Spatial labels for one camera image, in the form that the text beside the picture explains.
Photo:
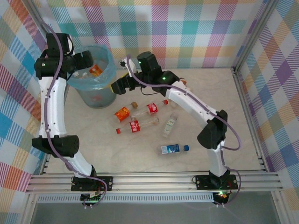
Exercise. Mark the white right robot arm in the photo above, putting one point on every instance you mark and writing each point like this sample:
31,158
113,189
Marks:
187,100

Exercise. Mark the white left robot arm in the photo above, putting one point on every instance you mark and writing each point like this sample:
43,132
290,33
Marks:
53,105

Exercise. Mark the left control board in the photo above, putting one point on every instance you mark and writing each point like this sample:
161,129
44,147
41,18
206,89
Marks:
92,199

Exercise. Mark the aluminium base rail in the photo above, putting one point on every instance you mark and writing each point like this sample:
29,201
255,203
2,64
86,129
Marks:
151,182

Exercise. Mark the small white paper tag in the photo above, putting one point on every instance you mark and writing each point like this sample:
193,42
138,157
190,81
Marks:
188,89

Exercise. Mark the plaid cloth wall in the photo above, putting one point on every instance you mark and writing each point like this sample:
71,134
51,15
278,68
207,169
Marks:
175,30
280,93
14,93

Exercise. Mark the brown plastic bottle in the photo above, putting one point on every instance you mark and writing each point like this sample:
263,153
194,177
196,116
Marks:
183,81

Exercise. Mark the clear bottle white green label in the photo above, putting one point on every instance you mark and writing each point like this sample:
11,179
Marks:
168,126

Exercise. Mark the blue bin liner bag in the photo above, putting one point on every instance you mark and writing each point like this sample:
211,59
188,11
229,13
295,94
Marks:
109,67

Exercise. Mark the control board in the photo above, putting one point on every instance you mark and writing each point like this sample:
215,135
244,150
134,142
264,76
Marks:
92,199
222,196

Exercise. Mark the aluminium frame post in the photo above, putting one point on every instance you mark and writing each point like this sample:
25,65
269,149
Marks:
38,14
254,35

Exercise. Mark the right control board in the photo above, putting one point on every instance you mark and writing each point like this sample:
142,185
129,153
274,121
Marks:
222,196

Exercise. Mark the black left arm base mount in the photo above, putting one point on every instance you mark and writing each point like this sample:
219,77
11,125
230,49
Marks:
107,183

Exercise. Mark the blue label water bottle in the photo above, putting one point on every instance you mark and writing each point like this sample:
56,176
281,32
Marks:
171,149

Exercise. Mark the aluminium side rail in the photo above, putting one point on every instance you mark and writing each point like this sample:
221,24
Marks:
250,121
46,165

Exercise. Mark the grey plastic bin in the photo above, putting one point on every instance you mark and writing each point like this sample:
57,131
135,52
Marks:
102,100

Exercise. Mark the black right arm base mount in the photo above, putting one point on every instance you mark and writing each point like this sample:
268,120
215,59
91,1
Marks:
202,182

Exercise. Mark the orange label plastic bottle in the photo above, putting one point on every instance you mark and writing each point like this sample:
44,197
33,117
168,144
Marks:
122,114

